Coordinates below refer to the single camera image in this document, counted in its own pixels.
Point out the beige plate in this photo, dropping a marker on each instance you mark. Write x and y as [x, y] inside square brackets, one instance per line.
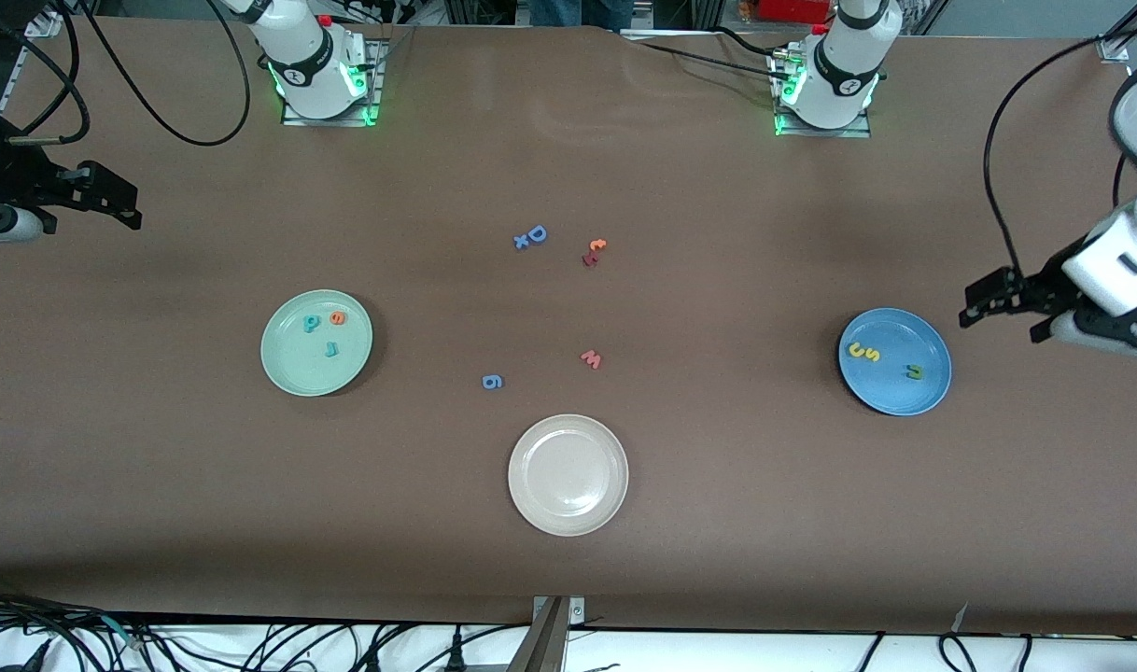
[568, 475]

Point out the aluminium profile bar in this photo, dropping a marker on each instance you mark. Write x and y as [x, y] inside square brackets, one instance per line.
[545, 644]

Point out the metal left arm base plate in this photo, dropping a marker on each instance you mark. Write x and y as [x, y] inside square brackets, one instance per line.
[821, 132]

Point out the small pale tape strip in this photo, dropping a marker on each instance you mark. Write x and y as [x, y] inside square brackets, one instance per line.
[961, 621]

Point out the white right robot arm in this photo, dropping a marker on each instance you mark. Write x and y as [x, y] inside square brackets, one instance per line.
[307, 56]

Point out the person in blue jeans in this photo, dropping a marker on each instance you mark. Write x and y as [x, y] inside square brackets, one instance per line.
[578, 11]

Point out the pink foam letter w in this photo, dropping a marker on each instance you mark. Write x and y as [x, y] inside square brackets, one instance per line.
[592, 358]

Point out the aluminium corner frame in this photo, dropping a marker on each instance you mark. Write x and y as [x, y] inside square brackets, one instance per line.
[1115, 47]
[44, 23]

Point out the pale green plate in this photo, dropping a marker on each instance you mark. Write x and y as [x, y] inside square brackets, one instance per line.
[298, 369]

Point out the red box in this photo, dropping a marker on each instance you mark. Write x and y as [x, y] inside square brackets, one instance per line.
[793, 9]

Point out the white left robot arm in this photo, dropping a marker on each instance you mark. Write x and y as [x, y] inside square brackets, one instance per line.
[844, 65]

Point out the brown table cover sheet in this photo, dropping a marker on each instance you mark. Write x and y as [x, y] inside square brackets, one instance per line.
[568, 140]

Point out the blue foam letter D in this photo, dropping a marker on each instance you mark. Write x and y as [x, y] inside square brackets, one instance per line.
[531, 233]

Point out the blue plate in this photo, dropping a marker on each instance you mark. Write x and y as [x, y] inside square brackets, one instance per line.
[891, 392]

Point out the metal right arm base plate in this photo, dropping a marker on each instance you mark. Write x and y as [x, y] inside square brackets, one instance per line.
[374, 84]

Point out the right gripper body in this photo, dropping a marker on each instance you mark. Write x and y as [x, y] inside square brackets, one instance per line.
[22, 177]

